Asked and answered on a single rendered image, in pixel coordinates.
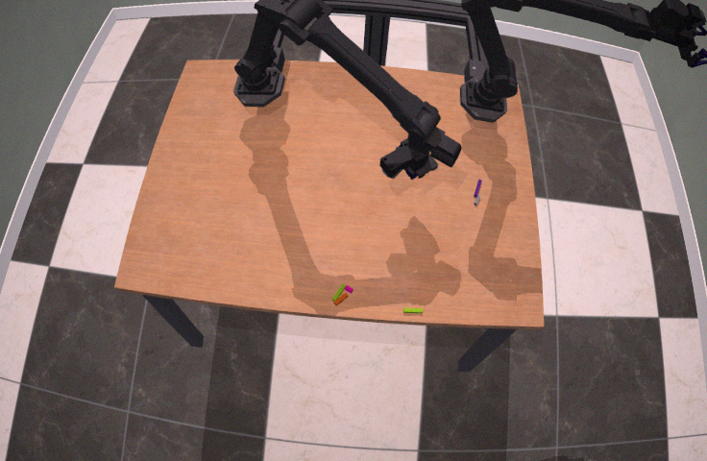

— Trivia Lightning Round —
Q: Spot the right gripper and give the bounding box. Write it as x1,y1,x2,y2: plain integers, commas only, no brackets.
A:
404,144,438,180

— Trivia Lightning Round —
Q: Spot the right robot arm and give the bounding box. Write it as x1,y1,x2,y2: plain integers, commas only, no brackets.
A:
234,0,462,179

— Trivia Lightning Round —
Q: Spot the orange rod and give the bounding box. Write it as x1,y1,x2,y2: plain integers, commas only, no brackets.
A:
334,293,348,306

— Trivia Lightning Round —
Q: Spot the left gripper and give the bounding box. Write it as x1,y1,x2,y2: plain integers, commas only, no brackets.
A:
667,26,707,68

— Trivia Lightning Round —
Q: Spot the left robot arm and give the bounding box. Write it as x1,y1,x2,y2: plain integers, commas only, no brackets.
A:
461,0,707,112

